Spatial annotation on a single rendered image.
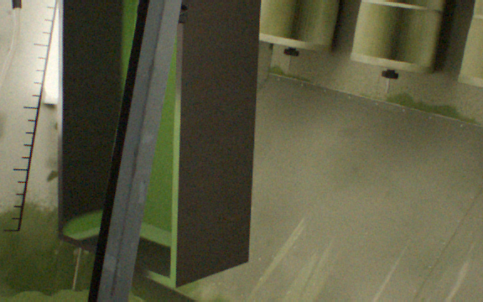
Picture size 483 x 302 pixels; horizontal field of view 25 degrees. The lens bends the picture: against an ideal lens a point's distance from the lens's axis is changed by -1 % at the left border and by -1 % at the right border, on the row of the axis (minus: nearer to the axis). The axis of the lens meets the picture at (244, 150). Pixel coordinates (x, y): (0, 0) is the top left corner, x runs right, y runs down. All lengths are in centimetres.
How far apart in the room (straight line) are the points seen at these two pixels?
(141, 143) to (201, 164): 125
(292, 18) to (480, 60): 104
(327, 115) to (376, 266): 88
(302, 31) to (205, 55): 128
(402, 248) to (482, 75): 76
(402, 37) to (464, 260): 87
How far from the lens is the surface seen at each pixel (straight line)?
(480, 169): 430
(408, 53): 427
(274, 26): 468
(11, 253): 456
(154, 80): 228
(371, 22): 430
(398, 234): 428
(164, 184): 404
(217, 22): 346
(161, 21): 227
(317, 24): 468
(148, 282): 486
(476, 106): 443
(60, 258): 470
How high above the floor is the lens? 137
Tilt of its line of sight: 7 degrees down
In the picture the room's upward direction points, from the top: 11 degrees clockwise
